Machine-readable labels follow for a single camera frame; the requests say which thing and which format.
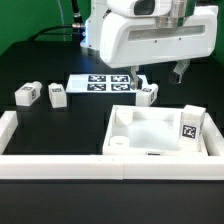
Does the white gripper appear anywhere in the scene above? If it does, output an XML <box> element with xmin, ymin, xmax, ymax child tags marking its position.
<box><xmin>100</xmin><ymin>5</ymin><xmax>218</xmax><ymax>90</ymax></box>

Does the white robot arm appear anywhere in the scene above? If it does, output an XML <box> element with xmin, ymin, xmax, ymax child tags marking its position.
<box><xmin>99</xmin><ymin>0</ymin><xmax>218</xmax><ymax>90</ymax></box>

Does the black cable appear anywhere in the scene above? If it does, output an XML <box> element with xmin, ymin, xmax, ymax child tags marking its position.
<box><xmin>27</xmin><ymin>0</ymin><xmax>86</xmax><ymax>42</ymax></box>

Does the white square table top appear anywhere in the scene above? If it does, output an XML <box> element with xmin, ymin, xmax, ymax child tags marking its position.
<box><xmin>102</xmin><ymin>105</ymin><xmax>208</xmax><ymax>156</ymax></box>

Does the white U-shaped obstacle fence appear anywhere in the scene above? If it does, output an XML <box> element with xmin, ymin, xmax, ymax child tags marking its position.
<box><xmin>0</xmin><ymin>117</ymin><xmax>224</xmax><ymax>180</ymax></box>

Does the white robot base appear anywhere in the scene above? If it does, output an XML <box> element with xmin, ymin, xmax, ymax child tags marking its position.
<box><xmin>80</xmin><ymin>0</ymin><xmax>108</xmax><ymax>56</ymax></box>

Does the white marker sheet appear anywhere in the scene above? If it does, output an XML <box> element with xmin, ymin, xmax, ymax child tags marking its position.
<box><xmin>66</xmin><ymin>74</ymin><xmax>135</xmax><ymax>93</ymax></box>

